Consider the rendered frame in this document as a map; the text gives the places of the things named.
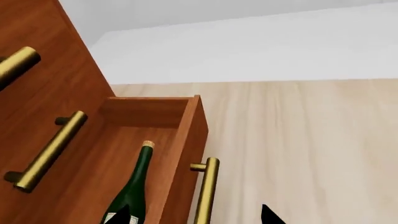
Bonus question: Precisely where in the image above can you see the brown wooden cabinet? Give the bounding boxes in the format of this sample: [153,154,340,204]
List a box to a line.
[0,0,116,224]

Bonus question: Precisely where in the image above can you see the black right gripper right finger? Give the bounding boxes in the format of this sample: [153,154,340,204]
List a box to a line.
[261,203,290,224]

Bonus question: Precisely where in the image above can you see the brass drawer handle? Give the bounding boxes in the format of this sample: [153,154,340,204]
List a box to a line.
[4,110,88,194]
[0,46,42,91]
[190,157,220,224]

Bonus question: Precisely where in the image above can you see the green wine bottle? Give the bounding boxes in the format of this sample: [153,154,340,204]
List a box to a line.
[99,140,156,224]

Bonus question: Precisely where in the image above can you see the brown wooden open drawer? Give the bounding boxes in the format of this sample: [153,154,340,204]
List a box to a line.
[57,94,209,224]

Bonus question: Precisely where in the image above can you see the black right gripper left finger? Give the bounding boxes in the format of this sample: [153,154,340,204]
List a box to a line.
[109,204,131,224]

